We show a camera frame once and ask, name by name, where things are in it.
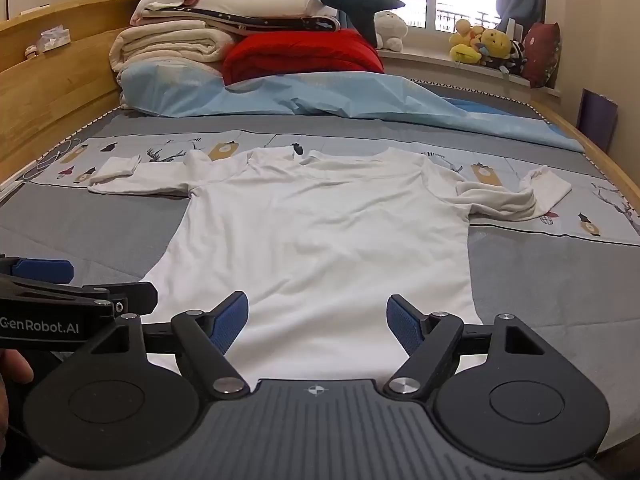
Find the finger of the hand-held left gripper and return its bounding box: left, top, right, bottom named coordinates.
left=0, top=255, right=75, bottom=288
left=0, top=272, right=159, bottom=318

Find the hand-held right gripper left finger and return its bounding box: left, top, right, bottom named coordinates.
left=90, top=290, right=251, bottom=401

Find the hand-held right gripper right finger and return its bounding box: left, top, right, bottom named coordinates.
left=382, top=294, right=551, bottom=401

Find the white long-sleeve shirt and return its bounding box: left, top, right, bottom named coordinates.
left=89, top=147, right=572, bottom=386

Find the person's left hand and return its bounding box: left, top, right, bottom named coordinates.
left=0, top=349, right=34, bottom=441

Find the grey printed bed sheet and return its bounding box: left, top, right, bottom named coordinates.
left=0, top=72, right=640, bottom=461

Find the grey bed mattress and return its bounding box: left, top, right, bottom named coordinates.
left=0, top=0, right=640, bottom=196

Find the tissue box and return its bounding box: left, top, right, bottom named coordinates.
left=37, top=27, right=72, bottom=54

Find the light blue quilt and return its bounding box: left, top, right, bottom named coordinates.
left=120, top=62, right=586, bottom=153

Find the cream folded blanket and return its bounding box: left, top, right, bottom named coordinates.
left=109, top=20, right=241, bottom=73

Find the window sill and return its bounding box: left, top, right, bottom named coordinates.
left=375, top=47, right=561, bottom=97

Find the red pillow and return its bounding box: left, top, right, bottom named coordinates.
left=222, top=30, right=385, bottom=86

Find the purple box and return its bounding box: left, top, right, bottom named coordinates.
left=576, top=88, right=619, bottom=153

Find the yellow plush toy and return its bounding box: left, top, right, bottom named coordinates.
left=448, top=19, right=483, bottom=64
left=479, top=27, right=514, bottom=62

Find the dark patterned folded blanket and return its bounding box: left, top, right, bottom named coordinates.
left=175, top=7, right=342, bottom=37

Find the white plush toy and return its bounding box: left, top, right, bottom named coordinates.
left=374, top=10, right=405, bottom=52

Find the red bag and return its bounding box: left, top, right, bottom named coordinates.
left=522, top=21, right=563, bottom=90

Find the white folded blanket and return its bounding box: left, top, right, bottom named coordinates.
left=137, top=0, right=338, bottom=22

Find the white cable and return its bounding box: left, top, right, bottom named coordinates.
left=20, top=135, right=81, bottom=181

